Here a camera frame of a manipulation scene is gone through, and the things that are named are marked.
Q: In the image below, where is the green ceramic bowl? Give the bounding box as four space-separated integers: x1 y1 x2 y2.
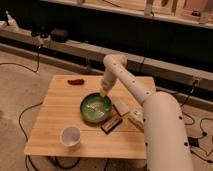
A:
80 93 112 124

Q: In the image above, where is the white spray bottle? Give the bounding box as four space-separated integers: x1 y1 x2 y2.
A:
5 10 19 31

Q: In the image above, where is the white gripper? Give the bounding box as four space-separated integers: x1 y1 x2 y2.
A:
100 76 116 97

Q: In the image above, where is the dark red chocolate bar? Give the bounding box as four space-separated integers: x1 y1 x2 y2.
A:
101 115 122 134

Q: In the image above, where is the wooden table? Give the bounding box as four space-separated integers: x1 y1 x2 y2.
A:
24 75 146 159

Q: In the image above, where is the black floor cable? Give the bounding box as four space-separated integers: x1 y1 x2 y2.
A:
0 44 81 171

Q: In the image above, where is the white paper cup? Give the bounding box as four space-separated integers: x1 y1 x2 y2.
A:
60 126 80 147

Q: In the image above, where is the red brown sausage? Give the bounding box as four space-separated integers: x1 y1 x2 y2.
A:
67 79 85 85

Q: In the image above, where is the black box on ledge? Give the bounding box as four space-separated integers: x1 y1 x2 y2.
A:
50 29 69 43

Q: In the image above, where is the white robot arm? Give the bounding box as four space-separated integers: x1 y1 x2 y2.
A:
100 54 194 171

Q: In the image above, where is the black power adapter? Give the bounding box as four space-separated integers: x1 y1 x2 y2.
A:
188 137 199 147

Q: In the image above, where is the white tube bottle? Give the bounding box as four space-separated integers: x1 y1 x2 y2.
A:
128 109 144 131

